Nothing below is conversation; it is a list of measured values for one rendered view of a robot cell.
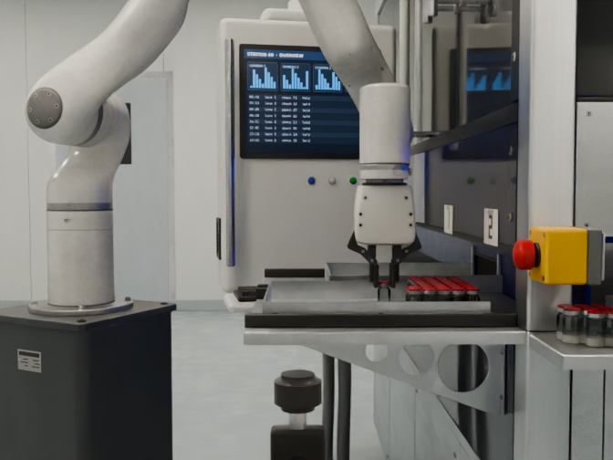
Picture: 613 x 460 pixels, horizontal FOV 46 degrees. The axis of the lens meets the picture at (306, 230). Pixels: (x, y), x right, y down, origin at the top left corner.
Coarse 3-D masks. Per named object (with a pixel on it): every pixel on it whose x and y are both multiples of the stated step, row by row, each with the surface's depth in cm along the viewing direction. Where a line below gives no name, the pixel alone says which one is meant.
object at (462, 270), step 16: (336, 272) 167; (352, 272) 167; (368, 272) 167; (384, 272) 167; (400, 272) 168; (416, 272) 168; (432, 272) 168; (448, 272) 168; (464, 272) 168; (480, 288) 142; (496, 288) 142
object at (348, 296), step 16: (272, 288) 133; (288, 288) 133; (304, 288) 133; (320, 288) 133; (336, 288) 133; (352, 288) 133; (368, 288) 133; (400, 288) 133; (272, 304) 108; (288, 304) 108; (304, 304) 108; (320, 304) 108; (336, 304) 108; (352, 304) 108; (368, 304) 108; (384, 304) 108; (400, 304) 108; (416, 304) 108; (432, 304) 108; (448, 304) 108; (464, 304) 108; (480, 304) 108
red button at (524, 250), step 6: (522, 240) 95; (528, 240) 95; (516, 246) 95; (522, 246) 94; (528, 246) 94; (534, 246) 94; (516, 252) 95; (522, 252) 94; (528, 252) 94; (534, 252) 94; (516, 258) 95; (522, 258) 94; (528, 258) 94; (534, 258) 94; (516, 264) 95; (522, 264) 94; (528, 264) 94; (534, 264) 94
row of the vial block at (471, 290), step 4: (448, 276) 129; (452, 276) 129; (452, 280) 123; (456, 280) 123; (460, 280) 123; (456, 284) 121; (460, 284) 119; (464, 284) 118; (468, 284) 118; (464, 288) 114; (468, 288) 112; (472, 288) 113; (476, 288) 112; (464, 292) 115; (468, 292) 112; (472, 292) 112; (476, 292) 112; (464, 296) 114; (468, 296) 112; (472, 296) 112; (476, 296) 112; (468, 300) 112; (472, 300) 112; (476, 300) 112
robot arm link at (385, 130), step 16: (368, 96) 117; (384, 96) 116; (400, 96) 116; (368, 112) 117; (384, 112) 116; (400, 112) 117; (368, 128) 117; (384, 128) 116; (400, 128) 117; (368, 144) 118; (384, 144) 116; (400, 144) 117; (368, 160) 118; (384, 160) 116; (400, 160) 117
